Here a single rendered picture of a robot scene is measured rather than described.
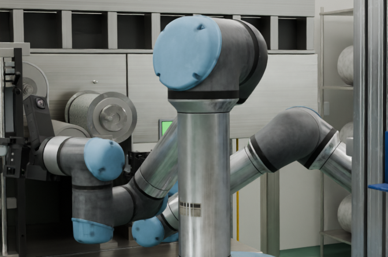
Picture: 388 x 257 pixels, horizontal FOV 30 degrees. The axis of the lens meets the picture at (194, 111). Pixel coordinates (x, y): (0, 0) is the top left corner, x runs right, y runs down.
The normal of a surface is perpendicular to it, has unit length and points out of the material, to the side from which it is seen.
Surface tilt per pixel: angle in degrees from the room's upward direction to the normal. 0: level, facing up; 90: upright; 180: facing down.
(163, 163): 104
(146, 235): 90
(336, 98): 90
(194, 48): 83
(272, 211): 90
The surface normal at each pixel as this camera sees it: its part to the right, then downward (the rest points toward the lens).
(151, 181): -0.35, 0.31
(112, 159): 0.79, 0.03
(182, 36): -0.61, -0.06
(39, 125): 0.73, -0.45
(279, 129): -0.18, -0.53
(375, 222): -0.90, 0.03
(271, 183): 0.40, 0.04
